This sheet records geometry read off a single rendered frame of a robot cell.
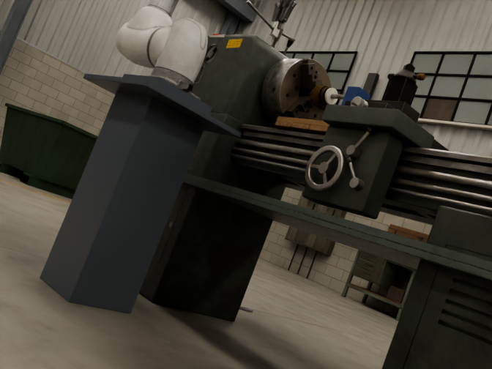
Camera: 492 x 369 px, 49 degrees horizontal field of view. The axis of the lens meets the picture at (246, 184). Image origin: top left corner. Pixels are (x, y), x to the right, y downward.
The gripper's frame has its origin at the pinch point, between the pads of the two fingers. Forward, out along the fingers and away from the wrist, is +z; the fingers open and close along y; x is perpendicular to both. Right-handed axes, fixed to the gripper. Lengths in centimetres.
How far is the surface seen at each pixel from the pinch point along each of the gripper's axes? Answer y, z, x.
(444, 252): 128, 80, -18
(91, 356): 82, 135, -74
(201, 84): -20.4, 35.4, -14.0
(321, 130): 59, 48, -6
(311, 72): 27.3, 18.8, 6.7
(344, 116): 79, 46, -18
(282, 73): 21.2, 24.2, -3.4
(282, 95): 23.3, 33.0, -0.4
